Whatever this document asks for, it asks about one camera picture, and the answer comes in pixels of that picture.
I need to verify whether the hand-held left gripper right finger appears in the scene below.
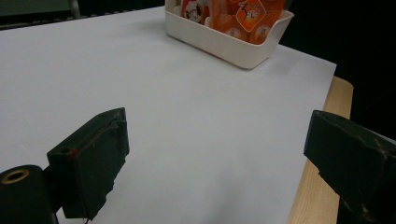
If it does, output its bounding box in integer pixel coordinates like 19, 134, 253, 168
303, 109, 396, 224

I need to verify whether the orange snack packet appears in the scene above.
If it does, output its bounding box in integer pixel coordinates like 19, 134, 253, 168
204, 0, 288, 45

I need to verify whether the white table mat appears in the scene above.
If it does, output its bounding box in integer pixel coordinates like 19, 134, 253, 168
0, 6, 338, 224

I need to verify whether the grey metal stand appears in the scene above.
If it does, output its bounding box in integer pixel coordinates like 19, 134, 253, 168
0, 0, 81, 21

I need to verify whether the white plastic storage box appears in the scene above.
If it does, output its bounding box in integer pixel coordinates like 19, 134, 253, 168
163, 0, 295, 70

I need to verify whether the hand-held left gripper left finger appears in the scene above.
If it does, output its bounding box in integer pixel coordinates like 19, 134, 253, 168
46, 106, 131, 221

